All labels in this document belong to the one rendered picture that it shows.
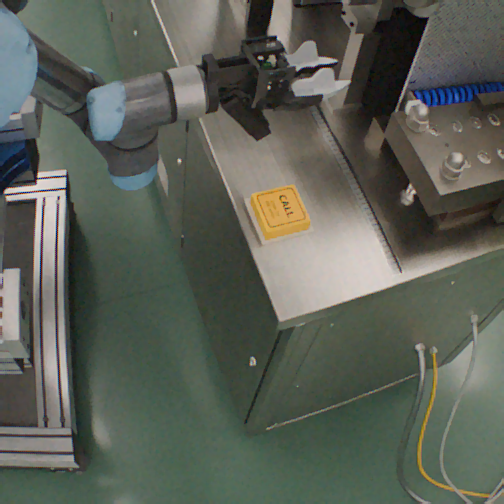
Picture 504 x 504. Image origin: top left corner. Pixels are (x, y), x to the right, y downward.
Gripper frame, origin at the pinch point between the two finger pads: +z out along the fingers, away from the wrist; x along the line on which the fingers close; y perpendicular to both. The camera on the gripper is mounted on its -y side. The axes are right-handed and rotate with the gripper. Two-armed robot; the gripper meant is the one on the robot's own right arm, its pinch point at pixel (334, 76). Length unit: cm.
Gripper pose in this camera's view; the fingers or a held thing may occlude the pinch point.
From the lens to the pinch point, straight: 96.5
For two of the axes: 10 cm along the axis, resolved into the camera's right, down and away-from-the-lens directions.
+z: 9.4, -2.5, 2.5
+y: 1.0, -4.8, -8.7
